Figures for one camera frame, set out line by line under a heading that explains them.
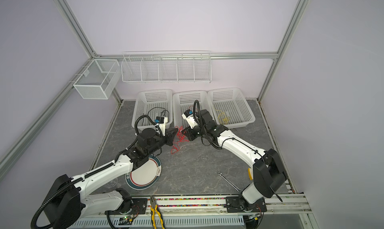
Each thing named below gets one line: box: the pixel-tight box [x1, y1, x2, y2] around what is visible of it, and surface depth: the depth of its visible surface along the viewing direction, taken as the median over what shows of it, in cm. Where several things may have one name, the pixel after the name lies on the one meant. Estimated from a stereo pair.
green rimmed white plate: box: [125, 155, 162, 190], surface depth 82 cm
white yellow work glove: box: [248, 168, 254, 181], surface depth 85 cm
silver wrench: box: [217, 170, 243, 192], surface depth 82 cm
